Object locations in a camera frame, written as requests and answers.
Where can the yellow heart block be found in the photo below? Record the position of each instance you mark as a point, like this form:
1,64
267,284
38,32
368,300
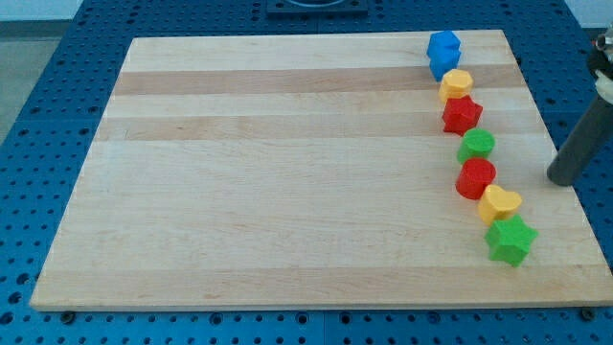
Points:
496,203

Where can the robot arm end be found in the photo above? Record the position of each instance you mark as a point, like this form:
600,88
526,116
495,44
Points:
599,64

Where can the wooden board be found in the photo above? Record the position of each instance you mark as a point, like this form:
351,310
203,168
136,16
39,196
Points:
309,171

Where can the red star block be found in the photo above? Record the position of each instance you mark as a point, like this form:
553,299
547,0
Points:
461,115

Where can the red cylinder block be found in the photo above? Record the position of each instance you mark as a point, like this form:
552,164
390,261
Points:
475,175

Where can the green cylinder block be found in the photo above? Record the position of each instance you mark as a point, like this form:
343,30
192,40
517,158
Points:
476,142

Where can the yellow hexagon block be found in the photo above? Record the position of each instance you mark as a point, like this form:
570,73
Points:
455,84

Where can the blue block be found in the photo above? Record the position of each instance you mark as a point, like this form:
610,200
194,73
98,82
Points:
444,53

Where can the green star block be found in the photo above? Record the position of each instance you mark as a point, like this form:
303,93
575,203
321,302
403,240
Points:
510,240

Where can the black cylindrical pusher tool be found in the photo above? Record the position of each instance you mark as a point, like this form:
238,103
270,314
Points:
589,135

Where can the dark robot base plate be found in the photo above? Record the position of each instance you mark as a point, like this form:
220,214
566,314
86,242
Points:
283,7

